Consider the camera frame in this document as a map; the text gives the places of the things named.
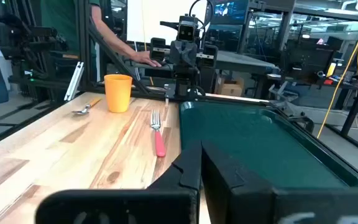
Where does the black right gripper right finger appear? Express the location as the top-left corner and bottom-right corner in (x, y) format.
(201, 140), (358, 224)

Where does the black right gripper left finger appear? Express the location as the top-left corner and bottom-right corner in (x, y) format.
(35, 139), (203, 224)

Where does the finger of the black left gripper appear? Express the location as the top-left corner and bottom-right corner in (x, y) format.
(201, 44), (219, 68)
(149, 37), (167, 63)

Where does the orange plastic cup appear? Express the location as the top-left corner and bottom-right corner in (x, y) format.
(103, 73), (134, 113)

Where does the fork with pink handle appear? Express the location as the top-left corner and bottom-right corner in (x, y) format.
(149, 108), (167, 158)

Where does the spoon with orange handle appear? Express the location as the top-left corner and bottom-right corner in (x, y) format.
(71, 97), (103, 116)

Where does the person's forearm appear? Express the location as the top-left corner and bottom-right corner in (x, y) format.
(90, 4), (142, 62)

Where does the dark green tray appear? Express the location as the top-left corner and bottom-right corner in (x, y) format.
(178, 100), (358, 190)

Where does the person's hand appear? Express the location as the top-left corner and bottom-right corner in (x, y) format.
(131, 50), (163, 68)

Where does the grey work table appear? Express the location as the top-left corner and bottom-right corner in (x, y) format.
(129, 49), (277, 77)

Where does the cardboard box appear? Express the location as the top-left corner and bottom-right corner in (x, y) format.
(218, 77), (245, 97)

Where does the silver aluminium profile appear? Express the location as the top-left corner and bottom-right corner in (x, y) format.
(63, 61), (85, 102)

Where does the person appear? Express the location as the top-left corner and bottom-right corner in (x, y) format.
(40, 0), (103, 82)

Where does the black desk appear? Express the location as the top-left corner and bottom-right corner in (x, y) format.
(321, 73), (358, 151)

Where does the black background equipment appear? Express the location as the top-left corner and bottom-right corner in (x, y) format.
(0, 18), (70, 63)

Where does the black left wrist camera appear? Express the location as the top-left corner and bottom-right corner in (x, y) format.
(177, 21), (199, 43)

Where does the wall-mounted screen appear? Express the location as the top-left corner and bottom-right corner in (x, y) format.
(211, 0), (250, 26)

